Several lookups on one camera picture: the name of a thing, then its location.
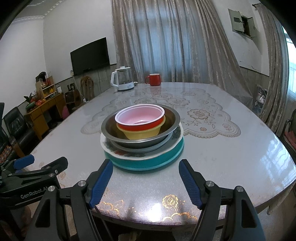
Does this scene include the large white plate red pattern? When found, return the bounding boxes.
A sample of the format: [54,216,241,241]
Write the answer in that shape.
[100,123,184,161]

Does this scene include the stainless steel bowl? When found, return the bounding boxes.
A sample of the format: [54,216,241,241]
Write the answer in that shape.
[101,105,180,149]

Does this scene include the yellow plastic bowl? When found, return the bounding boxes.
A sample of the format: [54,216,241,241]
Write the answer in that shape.
[116,116,166,140]

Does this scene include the red plastic bowl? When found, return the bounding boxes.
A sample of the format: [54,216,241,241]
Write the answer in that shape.
[115,104,165,131]

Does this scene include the white plate with pink roses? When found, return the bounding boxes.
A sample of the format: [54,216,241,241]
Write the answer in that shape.
[105,138,184,171]

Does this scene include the black armchair near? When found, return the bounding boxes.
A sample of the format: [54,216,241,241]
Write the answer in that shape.
[0,102,25,164]

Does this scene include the black armchair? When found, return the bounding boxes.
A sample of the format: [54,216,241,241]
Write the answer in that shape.
[4,107,40,155]
[0,102,25,164]

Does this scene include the black armchair far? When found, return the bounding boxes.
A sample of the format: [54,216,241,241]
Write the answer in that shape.
[4,107,40,155]

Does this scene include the wooden cabinet with clutter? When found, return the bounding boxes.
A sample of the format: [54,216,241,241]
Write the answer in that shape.
[25,71,66,140]

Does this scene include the wooden carved chair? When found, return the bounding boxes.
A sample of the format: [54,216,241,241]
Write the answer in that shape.
[80,76,94,101]

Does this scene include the chair at right edge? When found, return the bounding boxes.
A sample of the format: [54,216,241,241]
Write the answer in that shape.
[280,114,296,163]

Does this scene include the white electric kettle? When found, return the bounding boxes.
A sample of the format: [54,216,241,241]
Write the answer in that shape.
[110,66,134,91]

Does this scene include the right side curtain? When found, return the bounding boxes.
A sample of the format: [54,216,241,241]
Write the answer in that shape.
[253,3,289,133]

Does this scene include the lace table cloth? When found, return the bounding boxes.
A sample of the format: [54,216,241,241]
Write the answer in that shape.
[81,86,241,139]

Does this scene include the red mug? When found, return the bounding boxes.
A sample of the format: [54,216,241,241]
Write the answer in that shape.
[144,73,162,86]

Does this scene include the grey curtain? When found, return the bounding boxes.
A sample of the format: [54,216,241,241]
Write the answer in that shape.
[111,1,252,105]

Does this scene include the black cable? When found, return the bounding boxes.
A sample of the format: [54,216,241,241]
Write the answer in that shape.
[89,206,110,241]

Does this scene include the black wall television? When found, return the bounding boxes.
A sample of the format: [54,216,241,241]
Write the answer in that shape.
[70,37,110,75]

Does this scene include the wall electrical box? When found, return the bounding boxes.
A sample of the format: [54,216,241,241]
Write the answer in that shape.
[228,9,257,39]

